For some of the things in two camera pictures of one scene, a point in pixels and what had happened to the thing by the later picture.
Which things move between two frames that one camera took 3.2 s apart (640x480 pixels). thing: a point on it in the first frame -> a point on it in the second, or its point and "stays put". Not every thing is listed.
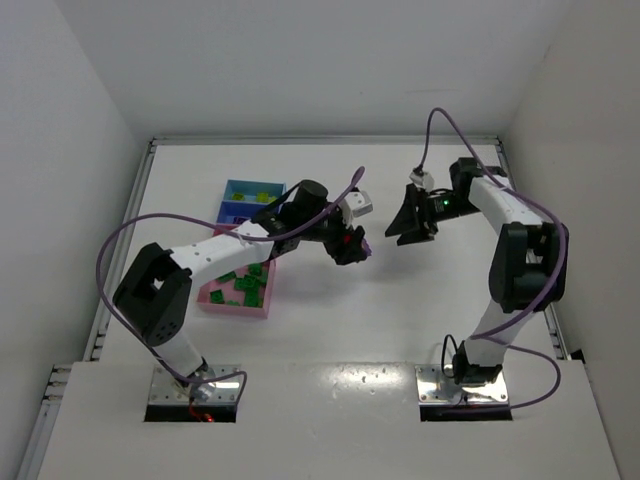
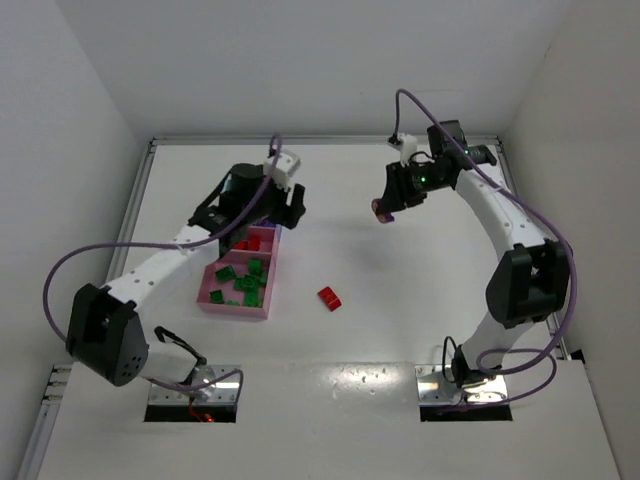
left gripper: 345,245 -> 273,211
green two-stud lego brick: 217,297 stays put
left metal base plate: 164,389 stays put
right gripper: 420,214 -> 396,187
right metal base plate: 434,387 stays put
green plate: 253,298 stays put
